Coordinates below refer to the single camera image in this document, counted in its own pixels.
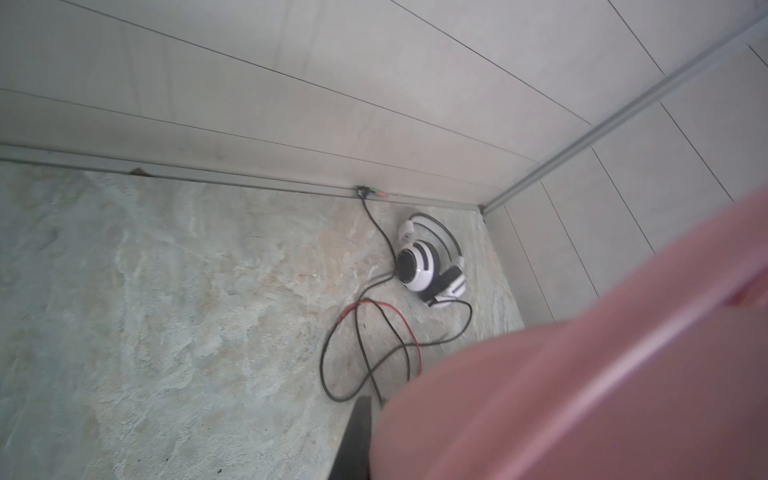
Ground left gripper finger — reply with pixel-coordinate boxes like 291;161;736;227
328;396;372;480

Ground white black headphones with cable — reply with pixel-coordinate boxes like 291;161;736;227
318;186;474;404

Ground pink headphones with cable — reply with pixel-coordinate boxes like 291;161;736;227
369;191;767;479

